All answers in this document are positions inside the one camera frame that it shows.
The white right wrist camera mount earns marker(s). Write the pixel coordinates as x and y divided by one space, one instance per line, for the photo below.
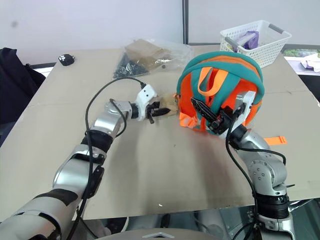
247 105

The small black pouch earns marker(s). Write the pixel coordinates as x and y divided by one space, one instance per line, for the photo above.
66 59

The orange and teal backpack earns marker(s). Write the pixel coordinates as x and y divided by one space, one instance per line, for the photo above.
220 75

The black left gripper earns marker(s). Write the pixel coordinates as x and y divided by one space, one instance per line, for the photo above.
152 112

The silver robot torso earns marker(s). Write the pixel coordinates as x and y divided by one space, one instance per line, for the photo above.
160 234

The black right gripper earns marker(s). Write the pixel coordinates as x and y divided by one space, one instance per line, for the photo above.
223 121

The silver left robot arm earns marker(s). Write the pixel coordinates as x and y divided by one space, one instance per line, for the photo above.
75 170

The brown cardboard piece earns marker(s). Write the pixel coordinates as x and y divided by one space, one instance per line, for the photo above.
143 51

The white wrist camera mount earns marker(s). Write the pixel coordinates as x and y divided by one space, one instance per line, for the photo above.
247 105
146 97

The dark vertical post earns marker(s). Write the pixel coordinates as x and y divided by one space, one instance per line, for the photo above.
185 22

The printed sheet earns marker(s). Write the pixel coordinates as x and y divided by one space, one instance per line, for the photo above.
297 52

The clear plastic bag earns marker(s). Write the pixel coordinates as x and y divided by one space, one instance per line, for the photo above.
175 53

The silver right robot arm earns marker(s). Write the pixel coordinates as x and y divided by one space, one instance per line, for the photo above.
265 170

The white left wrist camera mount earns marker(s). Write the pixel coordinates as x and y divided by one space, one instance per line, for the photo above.
146 97

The dark jacket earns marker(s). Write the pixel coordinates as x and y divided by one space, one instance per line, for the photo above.
15 85

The purple packet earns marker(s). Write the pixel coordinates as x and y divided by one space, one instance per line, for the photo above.
250 40

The brown cardboard table cover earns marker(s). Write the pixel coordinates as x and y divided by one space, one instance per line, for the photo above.
150 162

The pile of black screws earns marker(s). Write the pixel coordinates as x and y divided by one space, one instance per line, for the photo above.
130 68

